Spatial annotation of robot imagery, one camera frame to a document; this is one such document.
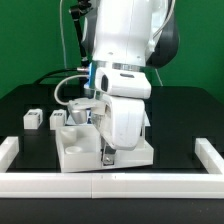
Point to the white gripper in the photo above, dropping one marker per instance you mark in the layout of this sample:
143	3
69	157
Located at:
123	93

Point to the white square table top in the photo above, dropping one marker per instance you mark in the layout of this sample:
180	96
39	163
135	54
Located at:
79	149

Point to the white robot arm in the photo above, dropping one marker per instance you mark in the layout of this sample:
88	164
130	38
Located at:
124	36

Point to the white sheet with AprilTags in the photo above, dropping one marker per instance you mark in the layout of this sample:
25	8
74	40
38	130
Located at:
71	122

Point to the white U-shaped obstacle fence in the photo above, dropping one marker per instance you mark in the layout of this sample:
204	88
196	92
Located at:
114	185

